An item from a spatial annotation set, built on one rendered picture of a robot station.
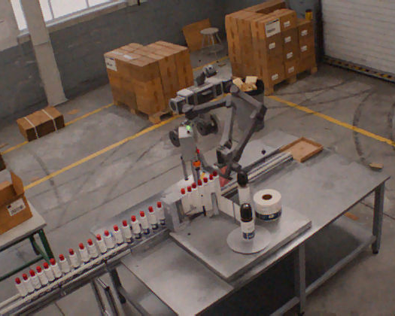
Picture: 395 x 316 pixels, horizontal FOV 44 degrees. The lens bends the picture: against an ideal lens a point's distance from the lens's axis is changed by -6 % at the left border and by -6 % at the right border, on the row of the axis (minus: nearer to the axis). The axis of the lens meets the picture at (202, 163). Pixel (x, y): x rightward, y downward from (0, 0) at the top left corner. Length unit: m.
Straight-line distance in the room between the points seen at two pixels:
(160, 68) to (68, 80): 2.38
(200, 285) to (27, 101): 6.13
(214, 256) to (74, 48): 6.16
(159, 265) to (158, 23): 6.77
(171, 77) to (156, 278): 4.33
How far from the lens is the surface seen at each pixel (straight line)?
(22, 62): 8.76
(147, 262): 3.67
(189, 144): 3.75
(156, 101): 7.33
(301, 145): 4.73
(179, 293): 3.39
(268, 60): 7.58
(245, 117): 6.66
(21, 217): 4.59
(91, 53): 9.21
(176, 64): 7.40
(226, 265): 3.44
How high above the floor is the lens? 3.20
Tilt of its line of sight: 31 degrees down
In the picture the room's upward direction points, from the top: 9 degrees counter-clockwise
